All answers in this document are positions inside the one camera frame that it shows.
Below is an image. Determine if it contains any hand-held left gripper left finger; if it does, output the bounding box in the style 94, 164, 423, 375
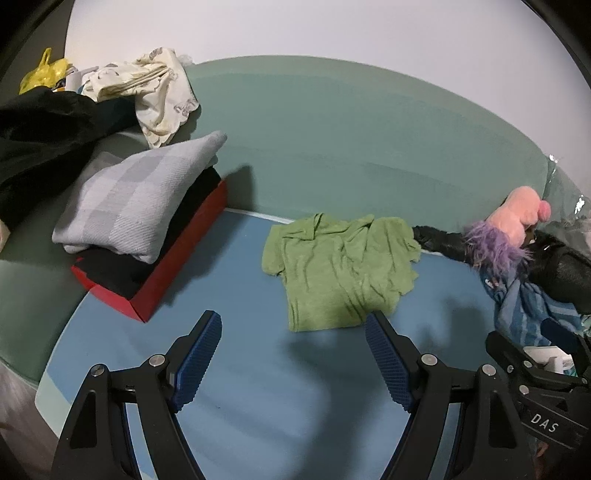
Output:
51, 311, 223, 480

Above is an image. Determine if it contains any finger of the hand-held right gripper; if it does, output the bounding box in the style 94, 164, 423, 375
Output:
485, 330, 534, 380

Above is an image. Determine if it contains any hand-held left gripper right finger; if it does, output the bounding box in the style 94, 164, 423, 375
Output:
364, 311, 537, 480

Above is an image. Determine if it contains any green shirt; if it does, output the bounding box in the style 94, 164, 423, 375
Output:
262, 212, 423, 333

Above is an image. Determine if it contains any blue striped cloth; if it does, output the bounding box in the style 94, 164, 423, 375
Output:
478, 268, 591, 352

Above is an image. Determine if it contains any red box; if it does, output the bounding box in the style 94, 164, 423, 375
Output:
71, 179, 229, 324

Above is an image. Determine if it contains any black folded cloth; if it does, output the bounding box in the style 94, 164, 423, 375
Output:
76, 166, 222, 301

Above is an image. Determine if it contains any pink purple plush toy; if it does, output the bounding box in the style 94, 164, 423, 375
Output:
462, 185, 552, 278

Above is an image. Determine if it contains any clear plastic wrap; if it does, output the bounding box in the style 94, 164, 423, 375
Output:
542, 154, 591, 241

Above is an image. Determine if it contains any grey checkered folded cloth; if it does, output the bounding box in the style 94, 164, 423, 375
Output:
52, 130, 228, 265

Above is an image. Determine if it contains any green bed sheet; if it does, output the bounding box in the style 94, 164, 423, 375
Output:
0, 54, 583, 384

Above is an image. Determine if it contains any black garment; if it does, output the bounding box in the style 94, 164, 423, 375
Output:
0, 87, 139, 232

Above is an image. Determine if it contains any cream printed cloth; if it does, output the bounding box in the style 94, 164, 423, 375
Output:
81, 46, 201, 149

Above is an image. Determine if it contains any yellow plastic bag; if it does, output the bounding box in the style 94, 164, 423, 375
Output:
18, 47, 74, 95

